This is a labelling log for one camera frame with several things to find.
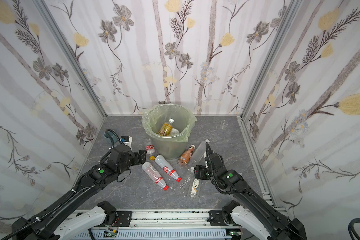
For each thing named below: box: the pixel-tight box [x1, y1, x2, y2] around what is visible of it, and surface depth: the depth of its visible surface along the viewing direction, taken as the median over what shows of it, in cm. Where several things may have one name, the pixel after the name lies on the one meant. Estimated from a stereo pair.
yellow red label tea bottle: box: [157, 118, 175, 136], surface depth 95 cm
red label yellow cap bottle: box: [144, 144, 156, 161], surface depth 97 cm
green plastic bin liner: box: [141, 103, 198, 143], surface depth 90 cm
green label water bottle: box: [188, 178, 201, 199], surface depth 81 cm
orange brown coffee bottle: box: [178, 144, 196, 166], surface depth 94 cm
